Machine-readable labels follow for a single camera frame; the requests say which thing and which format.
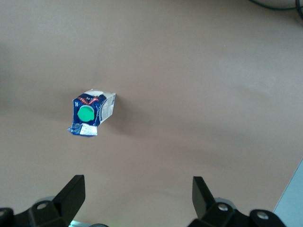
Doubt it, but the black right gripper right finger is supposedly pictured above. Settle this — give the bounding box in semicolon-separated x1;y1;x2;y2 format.
187;175;288;227

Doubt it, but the black cable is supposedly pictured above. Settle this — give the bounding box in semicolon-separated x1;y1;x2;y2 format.
248;0;303;11

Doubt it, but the blue white milk carton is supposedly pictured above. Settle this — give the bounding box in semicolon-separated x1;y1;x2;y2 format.
67;88;117;138

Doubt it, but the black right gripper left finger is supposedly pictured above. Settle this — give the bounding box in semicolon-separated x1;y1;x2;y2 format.
0;174;86;227

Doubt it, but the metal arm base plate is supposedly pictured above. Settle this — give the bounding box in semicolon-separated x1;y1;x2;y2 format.
70;219;124;227

